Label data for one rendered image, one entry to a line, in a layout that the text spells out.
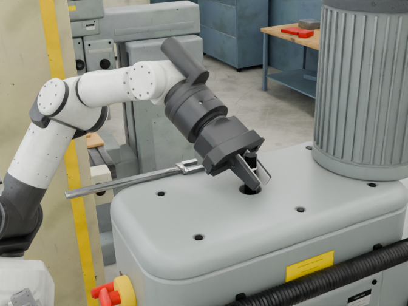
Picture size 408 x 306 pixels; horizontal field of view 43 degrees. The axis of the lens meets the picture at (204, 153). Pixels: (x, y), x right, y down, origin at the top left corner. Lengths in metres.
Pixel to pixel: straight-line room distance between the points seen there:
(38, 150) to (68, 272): 1.88
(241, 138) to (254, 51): 7.54
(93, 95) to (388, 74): 0.54
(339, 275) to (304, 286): 0.06
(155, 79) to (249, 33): 7.41
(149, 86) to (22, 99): 1.65
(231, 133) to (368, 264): 0.30
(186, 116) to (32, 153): 0.39
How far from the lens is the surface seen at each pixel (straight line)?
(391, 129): 0.88
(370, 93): 0.85
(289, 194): 0.85
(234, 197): 0.83
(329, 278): 0.82
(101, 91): 1.01
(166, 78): 0.88
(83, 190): 0.88
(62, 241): 2.83
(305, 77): 7.23
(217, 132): 0.84
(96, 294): 0.96
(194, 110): 0.85
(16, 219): 1.13
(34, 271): 1.15
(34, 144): 1.11
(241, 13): 8.12
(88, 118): 1.09
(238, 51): 8.21
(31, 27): 2.42
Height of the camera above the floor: 2.30
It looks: 25 degrees down
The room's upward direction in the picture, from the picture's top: 2 degrees counter-clockwise
